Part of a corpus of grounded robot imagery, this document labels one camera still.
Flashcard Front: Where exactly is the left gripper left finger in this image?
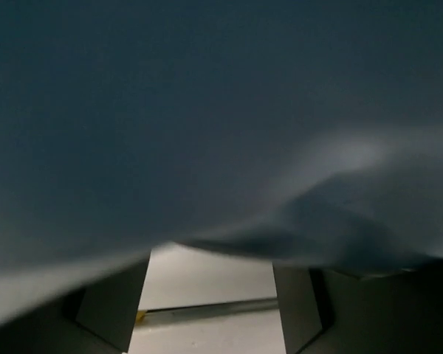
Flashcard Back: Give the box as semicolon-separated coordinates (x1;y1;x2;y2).
63;258;149;353

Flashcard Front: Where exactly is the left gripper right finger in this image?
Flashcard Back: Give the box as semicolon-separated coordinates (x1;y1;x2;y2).
273;266;334;354

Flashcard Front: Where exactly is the light blue pillowcase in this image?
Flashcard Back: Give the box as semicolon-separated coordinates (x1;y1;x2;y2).
0;1;443;325

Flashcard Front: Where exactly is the aluminium rail frame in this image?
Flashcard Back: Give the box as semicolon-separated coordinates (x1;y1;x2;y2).
134;297;278;327

